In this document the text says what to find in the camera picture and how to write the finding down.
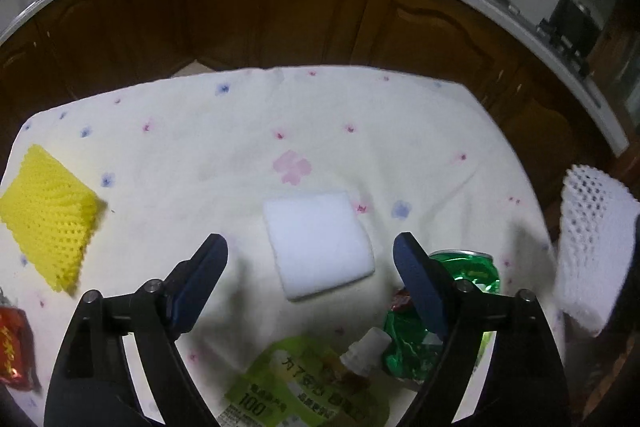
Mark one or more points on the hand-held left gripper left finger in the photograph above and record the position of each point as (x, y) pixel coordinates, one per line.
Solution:
(200, 287)

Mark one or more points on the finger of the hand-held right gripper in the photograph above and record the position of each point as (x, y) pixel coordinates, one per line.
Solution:
(634, 252)

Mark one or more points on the yellow foam net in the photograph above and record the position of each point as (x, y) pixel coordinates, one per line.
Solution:
(45, 217)

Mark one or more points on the red snack packet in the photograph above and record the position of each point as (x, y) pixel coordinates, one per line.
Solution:
(14, 347)

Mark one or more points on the white floral tablecloth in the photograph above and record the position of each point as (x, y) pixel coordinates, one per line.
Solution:
(200, 147)

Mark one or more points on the black pot with lid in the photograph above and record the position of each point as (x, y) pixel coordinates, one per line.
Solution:
(575, 22)

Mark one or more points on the green drink pouch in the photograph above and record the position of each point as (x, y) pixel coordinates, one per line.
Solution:
(300, 387)

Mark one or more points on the orange red packet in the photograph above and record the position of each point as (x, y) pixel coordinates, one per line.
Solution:
(401, 300)

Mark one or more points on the white foam net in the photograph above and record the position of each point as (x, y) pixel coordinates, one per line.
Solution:
(590, 247)

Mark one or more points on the crushed green can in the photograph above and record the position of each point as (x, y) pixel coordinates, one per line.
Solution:
(450, 274)

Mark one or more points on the gas stove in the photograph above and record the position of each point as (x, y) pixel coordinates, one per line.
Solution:
(515, 2)

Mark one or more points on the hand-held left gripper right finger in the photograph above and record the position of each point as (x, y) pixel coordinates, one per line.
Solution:
(420, 287)

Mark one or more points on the white sponge block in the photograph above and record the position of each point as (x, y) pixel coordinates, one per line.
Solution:
(317, 252)

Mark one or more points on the wooden lower cabinets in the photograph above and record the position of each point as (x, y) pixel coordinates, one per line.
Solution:
(300, 17)

